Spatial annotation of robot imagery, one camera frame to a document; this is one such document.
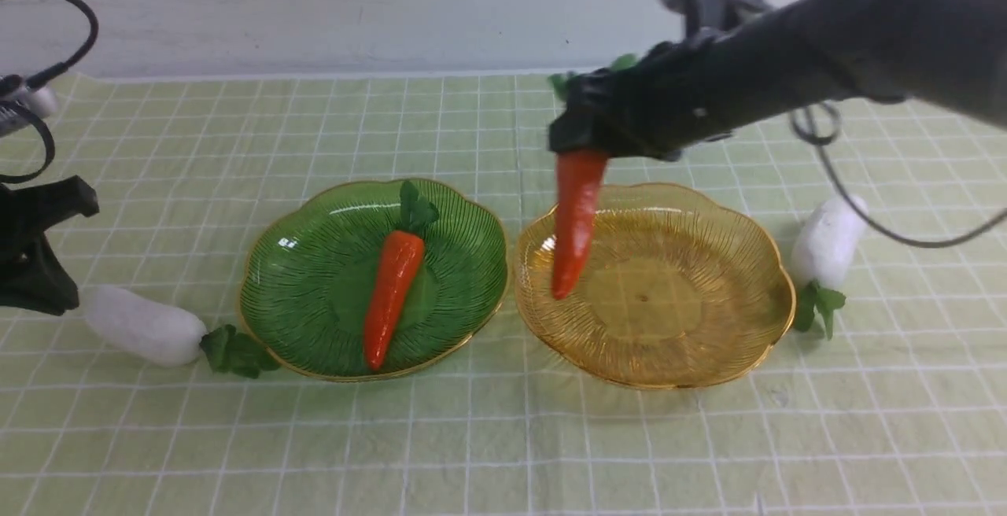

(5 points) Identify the black right cable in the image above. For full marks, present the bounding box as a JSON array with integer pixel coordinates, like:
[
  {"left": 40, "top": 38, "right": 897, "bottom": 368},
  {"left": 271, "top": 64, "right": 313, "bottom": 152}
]
[{"left": 789, "top": 101, "right": 1007, "bottom": 249}]

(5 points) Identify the orange carrot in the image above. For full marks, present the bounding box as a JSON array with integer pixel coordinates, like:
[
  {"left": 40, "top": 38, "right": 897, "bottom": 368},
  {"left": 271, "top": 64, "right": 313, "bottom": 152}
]
[
  {"left": 363, "top": 180, "right": 440, "bottom": 372},
  {"left": 548, "top": 53, "right": 640, "bottom": 300}
]

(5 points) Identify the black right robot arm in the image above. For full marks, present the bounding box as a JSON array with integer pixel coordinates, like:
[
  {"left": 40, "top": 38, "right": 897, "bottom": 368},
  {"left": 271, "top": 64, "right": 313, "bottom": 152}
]
[{"left": 548, "top": 0, "right": 1006, "bottom": 160}]

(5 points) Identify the white radish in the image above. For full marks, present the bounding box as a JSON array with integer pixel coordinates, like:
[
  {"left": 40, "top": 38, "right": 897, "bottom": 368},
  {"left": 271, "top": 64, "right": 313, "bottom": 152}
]
[
  {"left": 790, "top": 197, "right": 867, "bottom": 341},
  {"left": 82, "top": 286, "right": 281, "bottom": 379}
]

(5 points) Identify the black left cable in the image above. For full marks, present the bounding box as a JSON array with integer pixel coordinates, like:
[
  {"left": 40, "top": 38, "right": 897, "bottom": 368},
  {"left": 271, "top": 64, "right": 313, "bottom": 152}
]
[{"left": 0, "top": 0, "right": 100, "bottom": 185}]

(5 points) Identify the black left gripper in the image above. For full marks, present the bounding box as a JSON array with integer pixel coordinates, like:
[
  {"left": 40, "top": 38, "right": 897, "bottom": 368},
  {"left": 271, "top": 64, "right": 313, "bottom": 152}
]
[{"left": 1, "top": 175, "right": 100, "bottom": 316}]

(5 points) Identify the green glass plate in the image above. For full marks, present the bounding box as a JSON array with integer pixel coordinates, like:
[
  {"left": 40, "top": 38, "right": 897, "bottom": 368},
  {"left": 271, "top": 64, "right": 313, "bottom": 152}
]
[{"left": 238, "top": 178, "right": 508, "bottom": 382}]

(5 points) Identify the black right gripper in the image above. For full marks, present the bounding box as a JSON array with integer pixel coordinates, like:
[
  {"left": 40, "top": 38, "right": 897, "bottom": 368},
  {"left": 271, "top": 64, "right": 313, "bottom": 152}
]
[{"left": 549, "top": 36, "right": 733, "bottom": 162}]

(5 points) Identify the black cable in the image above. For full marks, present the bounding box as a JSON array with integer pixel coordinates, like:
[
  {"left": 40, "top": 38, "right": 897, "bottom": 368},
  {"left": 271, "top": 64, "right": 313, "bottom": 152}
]
[
  {"left": 0, "top": 0, "right": 100, "bottom": 185},
  {"left": 789, "top": 101, "right": 1007, "bottom": 249}
]

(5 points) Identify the amber glass plate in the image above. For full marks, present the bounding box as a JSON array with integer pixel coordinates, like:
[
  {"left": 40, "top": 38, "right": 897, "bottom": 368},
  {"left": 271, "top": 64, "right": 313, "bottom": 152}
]
[{"left": 513, "top": 182, "right": 796, "bottom": 389}]

